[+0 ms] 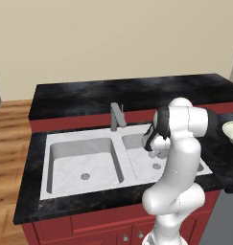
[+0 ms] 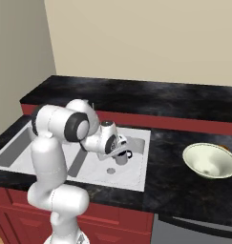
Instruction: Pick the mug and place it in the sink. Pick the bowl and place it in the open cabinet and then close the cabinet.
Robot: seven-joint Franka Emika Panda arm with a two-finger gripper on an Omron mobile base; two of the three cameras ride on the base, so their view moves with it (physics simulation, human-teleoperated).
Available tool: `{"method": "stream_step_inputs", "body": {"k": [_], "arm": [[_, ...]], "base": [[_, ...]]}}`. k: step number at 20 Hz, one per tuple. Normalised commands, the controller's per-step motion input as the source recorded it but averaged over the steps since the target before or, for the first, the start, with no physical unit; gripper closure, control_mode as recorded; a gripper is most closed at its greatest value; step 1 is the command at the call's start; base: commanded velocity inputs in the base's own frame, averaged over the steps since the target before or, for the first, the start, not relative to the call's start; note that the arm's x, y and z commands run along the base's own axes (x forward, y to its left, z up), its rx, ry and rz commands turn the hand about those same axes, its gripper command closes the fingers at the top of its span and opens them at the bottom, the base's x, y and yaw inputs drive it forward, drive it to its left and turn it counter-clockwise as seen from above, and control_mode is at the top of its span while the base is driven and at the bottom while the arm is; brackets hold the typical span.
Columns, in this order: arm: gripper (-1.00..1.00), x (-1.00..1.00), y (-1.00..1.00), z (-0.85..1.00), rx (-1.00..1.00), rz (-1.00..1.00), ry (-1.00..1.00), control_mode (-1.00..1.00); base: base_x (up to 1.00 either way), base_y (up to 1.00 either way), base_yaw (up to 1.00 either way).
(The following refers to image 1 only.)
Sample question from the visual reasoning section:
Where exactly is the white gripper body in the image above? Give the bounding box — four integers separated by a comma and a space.
148, 133, 172, 160

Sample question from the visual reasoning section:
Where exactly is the pale green bowl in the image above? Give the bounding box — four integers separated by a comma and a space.
221, 120, 233, 144

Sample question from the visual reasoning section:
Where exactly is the white double sink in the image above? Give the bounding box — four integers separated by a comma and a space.
39, 122, 214, 201

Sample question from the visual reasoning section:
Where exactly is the red cabinet door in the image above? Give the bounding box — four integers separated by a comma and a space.
72, 224, 134, 245
131, 220, 158, 245

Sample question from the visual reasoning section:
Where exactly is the grey tap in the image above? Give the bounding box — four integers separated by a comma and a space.
109, 101, 128, 133

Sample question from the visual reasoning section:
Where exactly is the red drawer front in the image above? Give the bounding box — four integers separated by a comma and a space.
70, 212, 157, 234

